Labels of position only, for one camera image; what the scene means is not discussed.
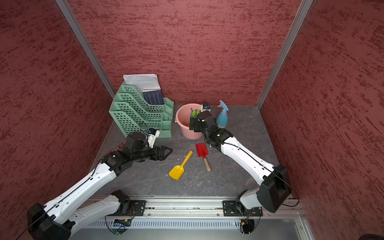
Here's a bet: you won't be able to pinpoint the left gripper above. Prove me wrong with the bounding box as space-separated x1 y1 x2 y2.
132 143 173 162

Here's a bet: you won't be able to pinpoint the green toy trowel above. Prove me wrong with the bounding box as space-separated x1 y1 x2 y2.
192 109 200 118

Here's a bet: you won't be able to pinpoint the teal pink spray bottle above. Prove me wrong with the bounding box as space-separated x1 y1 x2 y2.
217 100 229 129

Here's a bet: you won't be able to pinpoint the yellow toy scoop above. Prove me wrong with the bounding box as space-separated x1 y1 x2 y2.
169 151 193 181

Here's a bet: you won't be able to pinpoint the red toy spade wooden handle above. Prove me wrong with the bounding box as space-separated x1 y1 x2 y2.
196 143 211 172

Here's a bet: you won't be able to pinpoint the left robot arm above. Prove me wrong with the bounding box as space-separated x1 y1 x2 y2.
26 129 173 240

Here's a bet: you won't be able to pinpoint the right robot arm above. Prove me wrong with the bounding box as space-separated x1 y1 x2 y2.
189 111 293 215

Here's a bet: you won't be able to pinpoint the pink plastic bucket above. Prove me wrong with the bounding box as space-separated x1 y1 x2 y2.
175 104 203 140

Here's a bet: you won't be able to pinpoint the red flat package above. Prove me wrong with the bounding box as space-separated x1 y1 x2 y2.
111 141 126 152

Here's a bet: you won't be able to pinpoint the green plastic file organizer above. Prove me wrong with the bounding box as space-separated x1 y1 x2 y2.
109 83 174 138

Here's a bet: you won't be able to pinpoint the dark blue booklet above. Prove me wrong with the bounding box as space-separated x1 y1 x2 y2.
143 89 165 105

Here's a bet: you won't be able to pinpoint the white paper sheets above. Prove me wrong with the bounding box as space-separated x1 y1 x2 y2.
123 74 161 92

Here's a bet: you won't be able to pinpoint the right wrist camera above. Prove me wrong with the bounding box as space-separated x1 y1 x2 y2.
202 101 211 112

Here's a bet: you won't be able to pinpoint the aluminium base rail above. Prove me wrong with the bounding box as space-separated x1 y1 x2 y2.
59 196 307 220

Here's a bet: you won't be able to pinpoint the right aluminium corner post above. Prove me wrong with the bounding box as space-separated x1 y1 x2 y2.
256 0 313 110

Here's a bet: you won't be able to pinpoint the aluminium corner post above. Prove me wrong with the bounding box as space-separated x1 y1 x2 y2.
256 0 313 110
55 0 116 98

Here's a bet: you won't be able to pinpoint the left aluminium corner post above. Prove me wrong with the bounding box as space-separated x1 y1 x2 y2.
55 0 116 98

